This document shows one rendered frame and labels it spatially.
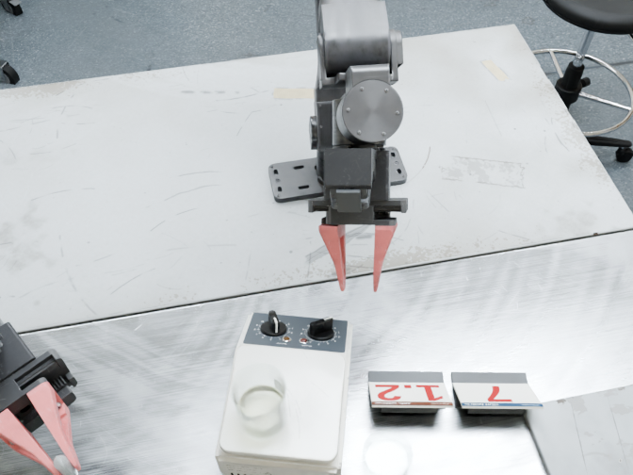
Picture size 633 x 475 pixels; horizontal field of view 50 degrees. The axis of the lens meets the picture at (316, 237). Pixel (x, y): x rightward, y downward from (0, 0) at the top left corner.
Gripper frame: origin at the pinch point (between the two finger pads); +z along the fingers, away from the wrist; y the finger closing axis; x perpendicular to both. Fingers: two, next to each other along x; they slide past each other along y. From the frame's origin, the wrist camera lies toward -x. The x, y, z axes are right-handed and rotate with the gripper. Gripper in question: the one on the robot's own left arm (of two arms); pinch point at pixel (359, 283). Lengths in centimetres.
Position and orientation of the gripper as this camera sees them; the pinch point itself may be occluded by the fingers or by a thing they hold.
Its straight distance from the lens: 73.2
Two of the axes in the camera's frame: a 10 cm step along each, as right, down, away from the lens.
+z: 0.1, 10.0, 1.0
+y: 9.9, 0.1, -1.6
